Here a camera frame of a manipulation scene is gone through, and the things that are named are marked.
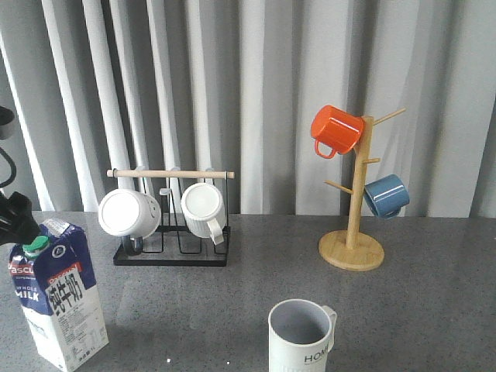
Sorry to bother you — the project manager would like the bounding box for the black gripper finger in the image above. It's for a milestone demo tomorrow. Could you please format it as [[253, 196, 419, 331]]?
[[1, 191, 40, 245]]

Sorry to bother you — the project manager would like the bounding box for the blue white milk carton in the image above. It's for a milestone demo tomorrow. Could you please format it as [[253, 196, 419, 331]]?
[[9, 218, 109, 371]]

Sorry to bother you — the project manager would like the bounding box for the white HOME mug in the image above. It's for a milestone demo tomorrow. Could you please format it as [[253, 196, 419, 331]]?
[[268, 298, 337, 371]]

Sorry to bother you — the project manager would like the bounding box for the white smiley mug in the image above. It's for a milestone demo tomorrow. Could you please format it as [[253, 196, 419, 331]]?
[[98, 189, 161, 239]]

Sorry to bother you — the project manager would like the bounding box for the grey pleated curtain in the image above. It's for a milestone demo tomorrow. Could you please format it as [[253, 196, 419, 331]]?
[[1, 1, 495, 217]]

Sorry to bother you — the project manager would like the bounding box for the white ribbed mug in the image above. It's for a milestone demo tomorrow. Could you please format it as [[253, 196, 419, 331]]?
[[181, 183, 226, 245]]

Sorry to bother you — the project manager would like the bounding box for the wooden mug tree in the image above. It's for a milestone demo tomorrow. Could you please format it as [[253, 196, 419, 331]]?
[[319, 108, 406, 271]]

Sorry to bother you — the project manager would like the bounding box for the orange mug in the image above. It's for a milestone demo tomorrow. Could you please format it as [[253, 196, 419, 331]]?
[[311, 105, 365, 159]]

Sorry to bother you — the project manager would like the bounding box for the blue mug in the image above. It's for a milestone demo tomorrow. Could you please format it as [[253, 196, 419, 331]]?
[[363, 174, 410, 219]]

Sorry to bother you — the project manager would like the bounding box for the black wire mug rack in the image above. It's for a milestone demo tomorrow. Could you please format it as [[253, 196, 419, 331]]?
[[107, 168, 235, 267]]

